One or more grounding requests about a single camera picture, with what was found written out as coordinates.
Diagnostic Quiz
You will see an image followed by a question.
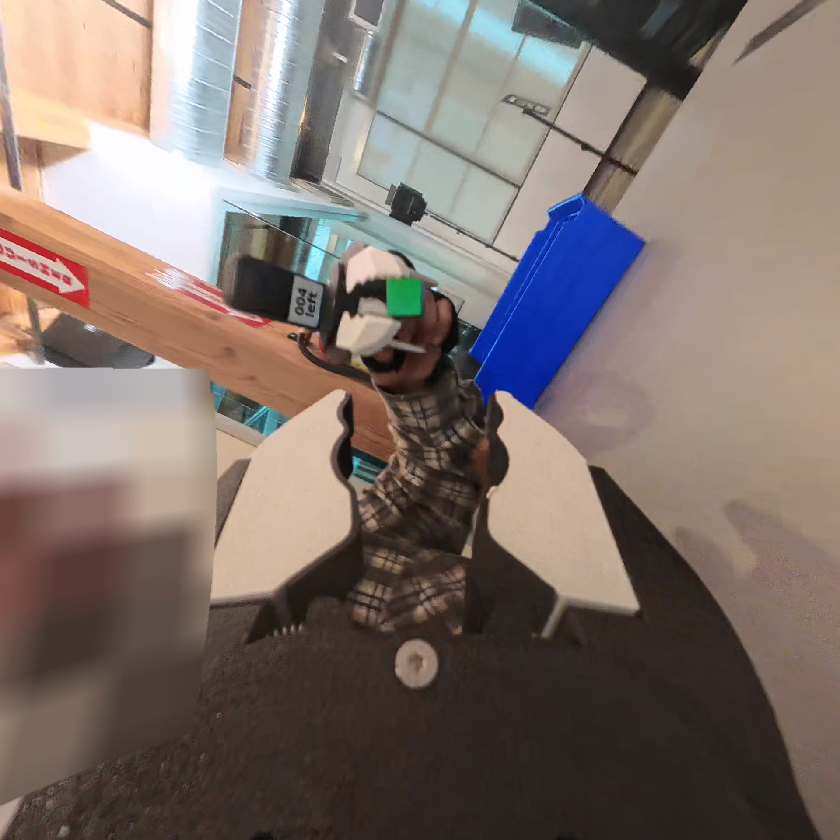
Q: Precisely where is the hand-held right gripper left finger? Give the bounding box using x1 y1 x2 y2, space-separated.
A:
210 389 363 624

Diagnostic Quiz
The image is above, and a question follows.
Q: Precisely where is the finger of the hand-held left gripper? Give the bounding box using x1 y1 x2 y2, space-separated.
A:
336 315 403 358
341 247 406 293

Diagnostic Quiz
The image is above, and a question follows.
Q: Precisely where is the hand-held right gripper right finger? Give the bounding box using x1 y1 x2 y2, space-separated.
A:
462 390 641 639

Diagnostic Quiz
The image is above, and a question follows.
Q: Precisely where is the green cube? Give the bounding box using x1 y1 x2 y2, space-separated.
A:
386 277 424 319

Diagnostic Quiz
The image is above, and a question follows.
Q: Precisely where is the blue plastic bin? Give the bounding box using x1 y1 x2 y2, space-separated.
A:
471 192 647 409

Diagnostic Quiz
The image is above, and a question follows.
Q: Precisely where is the person's left forearm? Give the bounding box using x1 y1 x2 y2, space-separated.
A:
348 364 490 634

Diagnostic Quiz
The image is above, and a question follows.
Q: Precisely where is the person's left hand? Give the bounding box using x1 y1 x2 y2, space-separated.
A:
374 289 459 393

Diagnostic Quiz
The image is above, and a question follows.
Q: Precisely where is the red arrow sign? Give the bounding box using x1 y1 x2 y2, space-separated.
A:
0 226 89 309
147 268 271 329

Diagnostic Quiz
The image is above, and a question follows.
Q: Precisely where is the black ceiling speaker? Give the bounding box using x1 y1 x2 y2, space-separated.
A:
39 314 156 370

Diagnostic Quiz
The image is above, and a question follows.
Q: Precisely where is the black ceiling pole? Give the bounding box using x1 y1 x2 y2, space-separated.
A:
502 94 641 175

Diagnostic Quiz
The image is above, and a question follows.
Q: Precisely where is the black cable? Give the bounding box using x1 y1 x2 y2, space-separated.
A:
298 331 378 385

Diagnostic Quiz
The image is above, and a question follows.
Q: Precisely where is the silver ventilation duct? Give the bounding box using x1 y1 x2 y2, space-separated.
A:
150 0 240 165
226 0 336 188

